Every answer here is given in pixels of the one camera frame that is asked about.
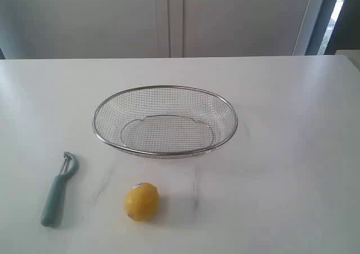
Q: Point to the yellow lemon with sticker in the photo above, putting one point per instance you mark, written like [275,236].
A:
[142,202]

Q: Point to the teal handled vegetable peeler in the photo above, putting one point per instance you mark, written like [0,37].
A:
[53,209]

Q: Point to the oval steel mesh basket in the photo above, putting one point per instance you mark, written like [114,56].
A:
[165,121]

